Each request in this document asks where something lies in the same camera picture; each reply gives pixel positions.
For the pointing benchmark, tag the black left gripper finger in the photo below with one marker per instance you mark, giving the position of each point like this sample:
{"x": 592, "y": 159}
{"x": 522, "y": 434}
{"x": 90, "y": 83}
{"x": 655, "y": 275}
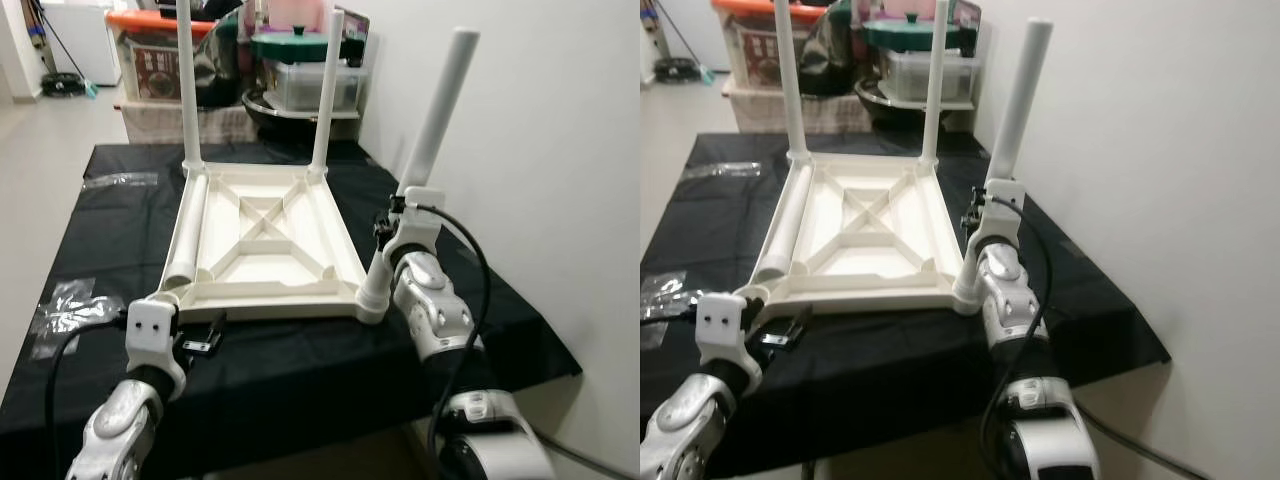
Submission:
{"x": 215, "y": 322}
{"x": 800, "y": 320}

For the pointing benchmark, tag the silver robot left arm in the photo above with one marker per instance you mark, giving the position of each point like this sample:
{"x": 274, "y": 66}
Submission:
{"x": 690, "y": 430}
{"x": 115, "y": 430}

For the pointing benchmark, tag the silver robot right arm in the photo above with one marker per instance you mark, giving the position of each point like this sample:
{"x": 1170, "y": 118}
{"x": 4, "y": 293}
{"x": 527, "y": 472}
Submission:
{"x": 1020, "y": 310}
{"x": 440, "y": 310}

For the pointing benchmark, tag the black tablecloth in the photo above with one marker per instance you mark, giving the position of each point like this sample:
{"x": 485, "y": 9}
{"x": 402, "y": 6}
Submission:
{"x": 1100, "y": 320}
{"x": 300, "y": 370}

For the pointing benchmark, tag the crumpled clear plastic wrap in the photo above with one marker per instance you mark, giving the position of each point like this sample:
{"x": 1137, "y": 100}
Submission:
{"x": 665, "y": 295}
{"x": 70, "y": 310}

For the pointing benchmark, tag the black wok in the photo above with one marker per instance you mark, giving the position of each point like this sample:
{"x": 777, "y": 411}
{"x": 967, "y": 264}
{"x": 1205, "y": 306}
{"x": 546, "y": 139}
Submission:
{"x": 280, "y": 118}
{"x": 895, "y": 108}

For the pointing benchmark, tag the clear plastic container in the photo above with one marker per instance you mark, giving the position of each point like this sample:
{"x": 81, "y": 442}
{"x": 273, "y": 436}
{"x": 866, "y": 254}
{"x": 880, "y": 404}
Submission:
{"x": 910, "y": 75}
{"x": 300, "y": 85}

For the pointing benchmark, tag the flat clear plastic wrap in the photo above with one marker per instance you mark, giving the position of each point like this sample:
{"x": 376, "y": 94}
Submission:
{"x": 120, "y": 180}
{"x": 730, "y": 170}

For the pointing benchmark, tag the green pot lid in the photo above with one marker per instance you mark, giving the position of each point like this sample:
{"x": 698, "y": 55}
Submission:
{"x": 905, "y": 35}
{"x": 295, "y": 45}

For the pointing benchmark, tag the patterned cloth covered stand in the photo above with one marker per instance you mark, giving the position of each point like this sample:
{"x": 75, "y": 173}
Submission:
{"x": 770, "y": 110}
{"x": 160, "y": 120}

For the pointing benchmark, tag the teal head broom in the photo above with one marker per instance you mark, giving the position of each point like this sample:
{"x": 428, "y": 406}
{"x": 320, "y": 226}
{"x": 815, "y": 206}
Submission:
{"x": 90, "y": 88}
{"x": 705, "y": 72}

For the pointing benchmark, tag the orange-lid storage box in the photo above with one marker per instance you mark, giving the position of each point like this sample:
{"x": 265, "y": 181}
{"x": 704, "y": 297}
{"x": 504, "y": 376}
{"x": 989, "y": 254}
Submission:
{"x": 155, "y": 55}
{"x": 760, "y": 45}

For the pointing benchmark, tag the white appliance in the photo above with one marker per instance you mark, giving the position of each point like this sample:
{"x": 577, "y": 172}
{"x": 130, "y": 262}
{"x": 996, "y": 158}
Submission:
{"x": 690, "y": 25}
{"x": 85, "y": 35}

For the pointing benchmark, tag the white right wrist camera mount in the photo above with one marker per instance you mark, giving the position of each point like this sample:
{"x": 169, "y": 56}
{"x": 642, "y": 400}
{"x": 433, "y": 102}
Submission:
{"x": 1000, "y": 205}
{"x": 415, "y": 215}

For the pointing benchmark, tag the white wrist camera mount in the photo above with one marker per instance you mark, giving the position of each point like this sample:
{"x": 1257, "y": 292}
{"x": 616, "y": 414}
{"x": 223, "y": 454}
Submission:
{"x": 1000, "y": 205}
{"x": 155, "y": 335}
{"x": 725, "y": 330}
{"x": 415, "y": 215}

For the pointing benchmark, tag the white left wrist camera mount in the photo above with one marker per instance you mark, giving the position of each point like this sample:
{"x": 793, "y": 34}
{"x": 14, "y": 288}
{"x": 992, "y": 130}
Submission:
{"x": 155, "y": 335}
{"x": 725, "y": 330}

